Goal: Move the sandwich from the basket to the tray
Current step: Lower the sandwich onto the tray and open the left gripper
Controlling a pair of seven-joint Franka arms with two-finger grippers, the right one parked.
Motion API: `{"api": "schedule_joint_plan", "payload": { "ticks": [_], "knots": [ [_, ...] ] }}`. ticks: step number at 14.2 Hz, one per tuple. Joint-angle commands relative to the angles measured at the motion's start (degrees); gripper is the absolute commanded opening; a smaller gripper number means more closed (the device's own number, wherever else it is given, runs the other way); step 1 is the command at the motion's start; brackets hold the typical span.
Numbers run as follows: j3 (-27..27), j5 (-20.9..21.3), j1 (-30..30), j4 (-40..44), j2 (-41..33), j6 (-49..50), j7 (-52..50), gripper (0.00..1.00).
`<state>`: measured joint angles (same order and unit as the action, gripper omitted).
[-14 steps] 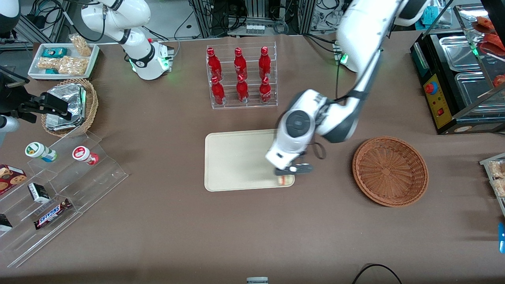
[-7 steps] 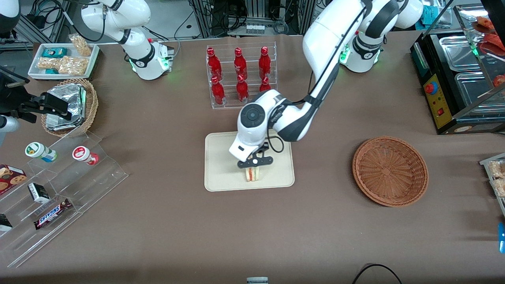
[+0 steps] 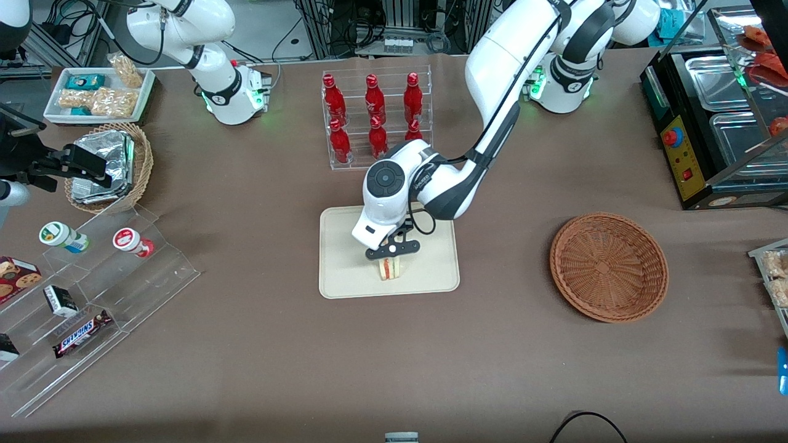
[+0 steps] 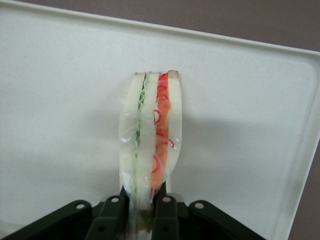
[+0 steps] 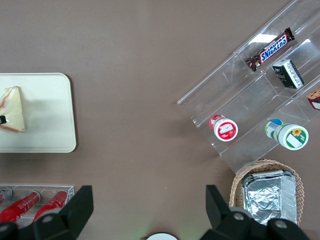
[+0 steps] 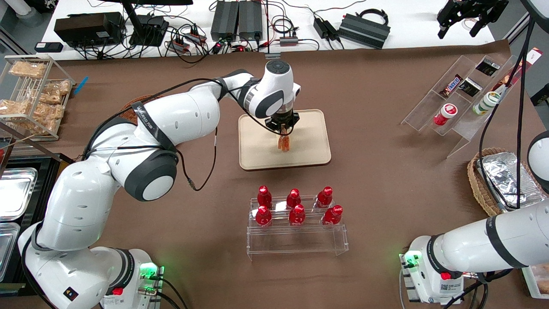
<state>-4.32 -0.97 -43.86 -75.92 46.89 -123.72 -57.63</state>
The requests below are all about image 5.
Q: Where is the clear acrylic bottle rack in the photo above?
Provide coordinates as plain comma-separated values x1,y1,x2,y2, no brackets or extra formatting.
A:
0,184,75,226

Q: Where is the small black carton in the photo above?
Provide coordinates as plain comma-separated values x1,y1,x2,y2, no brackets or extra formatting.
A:
272,59,305,89

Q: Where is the beige plastic tray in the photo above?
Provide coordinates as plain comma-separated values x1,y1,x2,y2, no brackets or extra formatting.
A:
0,72,77,153

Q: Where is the light tan wicker basket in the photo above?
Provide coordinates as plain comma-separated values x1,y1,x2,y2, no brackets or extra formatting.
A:
229,159,305,226

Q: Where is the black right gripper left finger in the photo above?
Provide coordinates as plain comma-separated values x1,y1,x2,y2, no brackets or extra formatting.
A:
0,184,94,240

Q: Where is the brown paper table cover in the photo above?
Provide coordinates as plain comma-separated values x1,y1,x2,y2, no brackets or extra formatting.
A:
0,0,320,240

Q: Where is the Snickers chocolate bar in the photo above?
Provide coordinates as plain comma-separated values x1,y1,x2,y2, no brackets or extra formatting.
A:
245,27,296,73

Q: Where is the triangular sandwich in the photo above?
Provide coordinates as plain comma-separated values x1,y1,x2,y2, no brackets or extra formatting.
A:
0,86,26,134

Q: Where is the red cookie box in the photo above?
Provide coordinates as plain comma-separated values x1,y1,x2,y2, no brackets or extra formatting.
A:
307,89,320,110

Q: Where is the clear acrylic tiered stand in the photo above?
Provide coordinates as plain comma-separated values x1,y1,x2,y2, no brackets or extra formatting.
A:
176,0,320,175

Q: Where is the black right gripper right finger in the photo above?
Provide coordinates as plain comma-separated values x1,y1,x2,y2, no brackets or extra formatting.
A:
199,184,311,240

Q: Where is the silver foil container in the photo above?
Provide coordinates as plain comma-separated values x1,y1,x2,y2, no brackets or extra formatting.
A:
241,169,298,226

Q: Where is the red lid yogurt cup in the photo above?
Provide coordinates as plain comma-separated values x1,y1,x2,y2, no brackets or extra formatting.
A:
209,114,239,142

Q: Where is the green lid yogurt cup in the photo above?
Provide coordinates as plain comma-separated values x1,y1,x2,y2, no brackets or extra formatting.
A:
264,118,309,152

